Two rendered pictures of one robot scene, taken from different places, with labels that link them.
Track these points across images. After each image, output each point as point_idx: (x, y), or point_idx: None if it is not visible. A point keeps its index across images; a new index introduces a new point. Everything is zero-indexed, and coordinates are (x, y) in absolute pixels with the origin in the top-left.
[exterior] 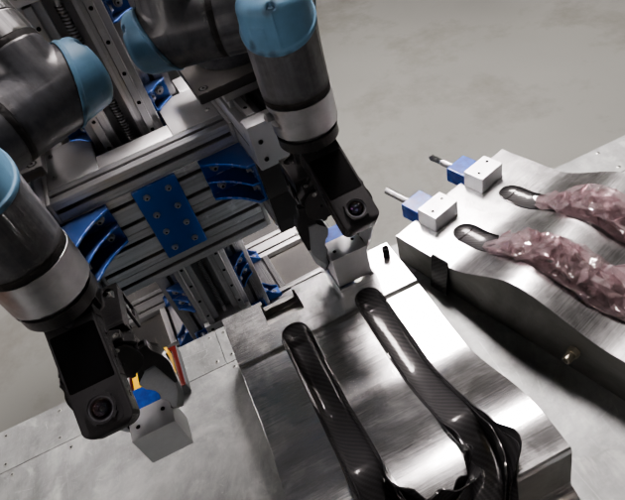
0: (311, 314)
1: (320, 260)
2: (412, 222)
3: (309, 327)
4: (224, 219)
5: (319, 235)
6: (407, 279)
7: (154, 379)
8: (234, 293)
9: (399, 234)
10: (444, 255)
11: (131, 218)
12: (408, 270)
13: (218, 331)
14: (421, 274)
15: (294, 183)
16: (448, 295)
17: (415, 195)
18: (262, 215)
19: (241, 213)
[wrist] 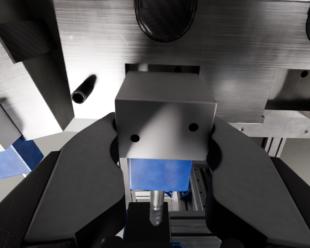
0: (281, 43)
1: (230, 125)
2: (32, 139)
3: (308, 12)
4: (202, 234)
5: (245, 184)
6: (70, 6)
7: None
8: (197, 174)
9: (57, 131)
10: None
11: None
12: (59, 28)
13: (309, 134)
14: (63, 74)
15: None
16: (40, 17)
17: (8, 173)
18: (171, 222)
19: (188, 232)
